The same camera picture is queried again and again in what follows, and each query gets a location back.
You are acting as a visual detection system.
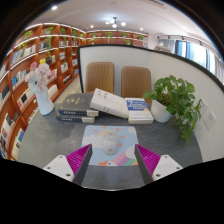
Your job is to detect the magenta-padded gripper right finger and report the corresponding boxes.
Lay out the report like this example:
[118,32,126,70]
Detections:
[134,143,184,185]

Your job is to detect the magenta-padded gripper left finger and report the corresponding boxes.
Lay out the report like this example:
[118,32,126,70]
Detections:
[43,143,94,186]

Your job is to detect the light grey computer mouse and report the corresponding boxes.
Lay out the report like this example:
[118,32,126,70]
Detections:
[101,131,120,156]

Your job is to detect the pastel sun print mouse pad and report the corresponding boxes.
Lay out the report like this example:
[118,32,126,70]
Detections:
[81,124,140,167]

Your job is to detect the thin dark hardcover book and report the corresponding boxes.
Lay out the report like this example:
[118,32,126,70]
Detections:
[55,113,96,124]

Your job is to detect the blue and white book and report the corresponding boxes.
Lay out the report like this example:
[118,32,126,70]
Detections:
[124,97,155,125]

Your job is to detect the white ceramic vase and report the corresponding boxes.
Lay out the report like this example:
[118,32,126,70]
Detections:
[34,89,55,116]

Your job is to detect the thick dark hardcover book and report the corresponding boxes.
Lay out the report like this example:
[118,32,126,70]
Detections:
[57,92,100,118]

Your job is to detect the green plant in white pot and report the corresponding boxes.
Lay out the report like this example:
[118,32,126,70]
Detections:
[142,75,203,148]

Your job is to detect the thick white book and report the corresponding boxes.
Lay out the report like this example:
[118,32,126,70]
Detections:
[89,87,130,120]

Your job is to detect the tan upholstered chair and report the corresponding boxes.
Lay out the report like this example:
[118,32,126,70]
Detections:
[120,65,153,101]
[85,61,115,94]

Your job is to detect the pink and white flowers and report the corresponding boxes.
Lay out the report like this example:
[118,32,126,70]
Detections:
[24,61,52,94]

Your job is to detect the orange wooden bookshelf unit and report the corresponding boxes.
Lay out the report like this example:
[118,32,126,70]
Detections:
[0,22,149,161]

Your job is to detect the large window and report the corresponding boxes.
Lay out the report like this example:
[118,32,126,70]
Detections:
[174,39,224,84]

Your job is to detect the ceiling chandelier lamp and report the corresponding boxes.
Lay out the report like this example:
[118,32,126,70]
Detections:
[104,16,128,29]

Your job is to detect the white wall socket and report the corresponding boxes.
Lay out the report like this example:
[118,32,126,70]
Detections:
[203,109,217,130]
[198,99,209,118]

